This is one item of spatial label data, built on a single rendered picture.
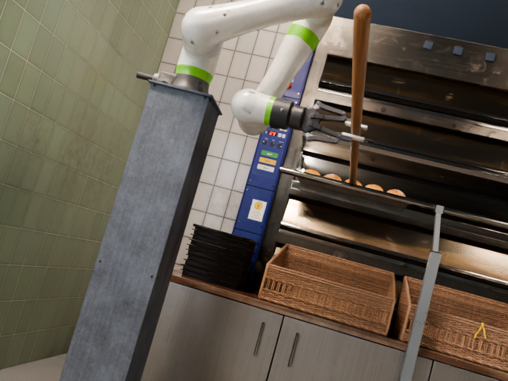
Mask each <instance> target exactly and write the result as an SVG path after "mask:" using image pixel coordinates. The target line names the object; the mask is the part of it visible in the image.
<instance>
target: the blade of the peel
mask: <svg viewBox="0 0 508 381"><path fill-rule="evenodd" d="M297 178H298V179H299V182H302V183H305V184H310V185H314V186H317V187H322V188H326V189H329V190H332V191H338V192H341V193H344V194H350V195H353V196H356V197H362V198H365V199H369V200H374V201H377V202H381V203H386V204H389V205H393V206H398V207H401V208H406V207H407V205H408V204H405V203H399V202H396V201H393V200H387V199H384V198H381V197H375V196H371V195H368V194H363V193H359V192H356V191H353V190H347V189H344V188H340V187H335V186H332V185H328V184H323V183H320V182H316V181H311V180H308V179H304V178H299V177H297Z"/></svg>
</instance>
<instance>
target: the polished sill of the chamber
mask: <svg viewBox="0 0 508 381"><path fill-rule="evenodd" d="M291 188H295V189H298V190H301V191H307V192H310V193H313V194H319V195H321V196H325V197H330V198H333V199H337V200H342V201H346V202H349V203H354V204H358V205H361V206H366V207H370V208H373V209H378V210H382V211H384V212H390V213H393V214H396V215H402V216H405V217H408V218H414V219H417V220H420V221H426V222H429V223H433V224H435V216H434V215H429V214H426V213H422V212H417V211H413V210H410V209H405V208H401V207H398V206H393V205H389V204H386V203H381V202H377V201H374V200H369V199H365V198H362V197H356V196H353V195H350V194H344V193H341V192H338V191H334V190H329V189H326V188H322V187H317V186H314V185H310V184H305V183H302V182H298V181H293V183H292V185H291ZM440 225H441V226H444V227H447V228H453V229H456V230H459V231H465V232H468V233H471V234H477V235H480V236H483V237H489V238H492V239H495V240H501V241H504V242H507V243H508V234H505V233H501V232H498V231H493V230H489V229H486V228H480V227H477V226H474V225H468V224H465V223H462V222H458V221H453V220H450V219H446V218H441V224H440Z"/></svg>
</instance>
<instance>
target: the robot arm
mask: <svg viewBox="0 0 508 381"><path fill-rule="evenodd" d="M342 1H343V0H242V1H238V2H230V3H225V4H220V5H208V6H200V7H195V8H192V9H190V10H189V11H188V12H187V13H186V14H185V16H184V18H183V20H182V23H181V33H182V39H183V46H182V49H181V53H180V56H179V59H178V63H177V66H176V73H175V74H174V73H169V72H166V71H162V70H161V71H160V74H159V73H155V74H154V75H150V74H146V73H141V72H137V75H136V77H137V78H138V79H143V80H148V79H151V80H155V81H158V82H164V83H167V84H170V85H176V86H179V87H182V88H188V89H191V90H194V91H200V92H203V93H207V94H208V93H209V85H210V83H211V81H212V79H213V76H214V74H215V69H216V67H217V64H218V59H219V57H220V53H221V49H222V46H223V43H224V42H226V41H228V40H230V39H234V38H236V37H238V36H242V35H245V34H247V33H251V32H254V31H256V30H260V29H264V28H267V27H270V26H276V25H279V24H282V23H289V22H292V23H291V25H290V27H289V29H288V30H287V33H286V35H285V36H284V38H283V41H282V43H281V45H280V47H279V49H278V51H277V54H276V56H275V58H274V60H273V62H272V64H271V66H270V67H269V69H268V71H267V73H266V74H265V77H264V78H263V80H262V81H261V83H260V84H259V87H258V88H257V89H256V90H254V89H251V88H245V89H242V90H240V91H238V92H237V93H236V94H235V95H234V96H233V98H232V101H231V111H232V113H233V115H234V116H235V118H236V119H237V121H238V124H239V127H240V128H241V130H242V131H243V132H244V133H246V134H248V135H260V134H261V133H263V132H264V131H265V130H266V129H267V127H268V126H272V127H275V128H279V129H284V130H287V129H288V128H289V127H290V128H291V129H295V130H299V131H302V132H304V133H305V135H306V141H307V142H311V141H318V142H323V143H328V144H338V142H339V141H340V140H344V141H349V142H350V141H352V139H353V140H356V141H362V142H364V138H363V137H360V136H357V135H351V134H348V133H345V132H342V134H340V133H337V132H334V131H332V130H329V129H326V128H324V127H322V126H321V125H319V124H320V122H321V121H322V122H323V121H327V122H343V123H345V125H346V126H349V127H351V119H349V118H347V117H346V114H345V111H343V110H339V109H336V108H334V107H330V106H327V105H325V104H322V103H321V102H320V101H316V104H315V105H314V106H313V107H302V106H299V105H295V106H294V103H293V101H288V100H285V99H281V98H282V97H283V95H284V93H285V91H286V90H287V88H288V87H289V85H290V83H291V82H292V80H293V79H294V77H295V76H296V74H297V73H298V72H299V70H300V69H301V68H302V66H303V65H304V63H305V62H306V61H307V59H308V58H309V57H310V56H311V54H312V52H313V51H314V50H315V49H316V47H317V46H318V44H319V42H320V41H321V40H322V38H323V37H324V35H325V33H326V31H327V30H328V29H329V27H330V24H331V23H332V20H333V16H334V14H335V13H336V12H337V11H338V10H339V8H340V6H341V5H342ZM316 109H318V110H320V109H322V110H324V111H327V112H329V113H333V114H336V115H338V116H325V115H322V114H319V113H318V112H317V111H316ZM313 131H318V132H322V133H324V134H326V135H329V136H332V137H334V138H326V137H321V136H315V135H312V134H309V133H310V132H313Z"/></svg>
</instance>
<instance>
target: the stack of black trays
mask: <svg viewBox="0 0 508 381"><path fill-rule="evenodd" d="M193 226H194V227H195V229H193V228H192V230H194V234H192V235H193V237H192V239H189V240H191V242H190V244H188V243H187V245H189V247H188V249H187V250H188V253H187V254H186V255H188V257H187V259H184V260H186V261H185V264H181V265H183V269H181V270H182V274H183V275H186V276H188V277H193V278H196V279H199V280H204V281H206V282H210V283H213V284H217V285H219V286H223V287H227V288H230V289H233V290H241V289H244V287H245V286H247V285H246V282H247V281H249V280H247V278H248V277H250V276H249V273H250V272H252V271H248V270H249V267H252V266H250V265H251V263H252V262H254V261H252V258H255V257H254V254H255V253H257V252H254V250H255V248H257V247H256V245H258V244H259V243H257V242H255V241H254V240H251V239H249V238H245V237H241V236H237V235H235V234H229V233H227V232H224V231H219V230H216V229H213V228H208V227H205V226H202V225H197V224H193ZM200 241H201V242H200ZM192 244H193V245H192ZM211 244H212V245H211ZM213 245H214V246H213ZM232 250H233V251H232ZM235 251H236V252H235Z"/></svg>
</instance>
